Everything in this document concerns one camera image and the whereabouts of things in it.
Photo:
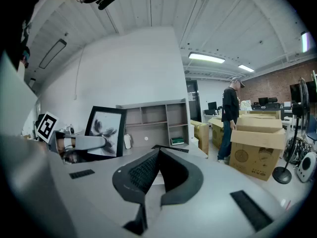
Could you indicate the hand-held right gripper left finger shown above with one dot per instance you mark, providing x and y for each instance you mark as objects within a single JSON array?
[{"x": 135, "y": 180}]

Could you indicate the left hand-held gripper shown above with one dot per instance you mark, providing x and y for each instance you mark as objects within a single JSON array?
[{"x": 47, "y": 126}]

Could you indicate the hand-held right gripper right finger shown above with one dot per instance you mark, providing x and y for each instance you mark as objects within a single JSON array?
[{"x": 183, "y": 182}]

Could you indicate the framed black white picture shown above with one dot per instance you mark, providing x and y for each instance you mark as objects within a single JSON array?
[{"x": 106, "y": 123}]

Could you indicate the grey shelf unit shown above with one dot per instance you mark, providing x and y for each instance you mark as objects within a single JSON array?
[{"x": 153, "y": 129}]

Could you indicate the black computer monitor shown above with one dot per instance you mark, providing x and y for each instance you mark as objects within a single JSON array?
[{"x": 212, "y": 105}]

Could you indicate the person's left hand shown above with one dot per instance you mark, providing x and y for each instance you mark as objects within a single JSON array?
[{"x": 59, "y": 145}]

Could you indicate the black keyboard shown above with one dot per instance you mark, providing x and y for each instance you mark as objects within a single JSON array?
[{"x": 173, "y": 148}]

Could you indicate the green box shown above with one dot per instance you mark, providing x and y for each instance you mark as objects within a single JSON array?
[{"x": 177, "y": 140}]

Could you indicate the white drawer unit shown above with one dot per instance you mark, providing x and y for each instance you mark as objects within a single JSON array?
[{"x": 195, "y": 141}]

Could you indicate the long taped cardboard box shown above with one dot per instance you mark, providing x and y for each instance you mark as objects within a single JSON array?
[{"x": 201, "y": 135}]

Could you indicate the black double door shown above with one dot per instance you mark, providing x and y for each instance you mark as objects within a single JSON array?
[{"x": 194, "y": 100}]

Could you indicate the unlit ceiling light panel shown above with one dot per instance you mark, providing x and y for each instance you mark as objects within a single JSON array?
[{"x": 52, "y": 53}]

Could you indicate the black white patterned bag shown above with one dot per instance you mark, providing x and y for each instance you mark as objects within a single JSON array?
[{"x": 296, "y": 149}]

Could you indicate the white round speaker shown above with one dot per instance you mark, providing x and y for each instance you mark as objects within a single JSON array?
[{"x": 307, "y": 166}]

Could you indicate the lit ceiling light panel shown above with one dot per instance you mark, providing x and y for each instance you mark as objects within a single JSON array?
[
  {"x": 206, "y": 58},
  {"x": 246, "y": 68}
]

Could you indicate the person's black shirt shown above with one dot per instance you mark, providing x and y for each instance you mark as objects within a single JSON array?
[{"x": 17, "y": 38}]

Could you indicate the black standing fan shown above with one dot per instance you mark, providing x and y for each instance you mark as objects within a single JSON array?
[{"x": 302, "y": 95}]

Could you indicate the large black wall screen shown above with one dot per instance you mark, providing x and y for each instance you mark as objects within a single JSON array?
[{"x": 294, "y": 93}]

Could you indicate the black head-mounted camera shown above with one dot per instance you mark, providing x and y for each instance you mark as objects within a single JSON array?
[{"x": 107, "y": 0}]

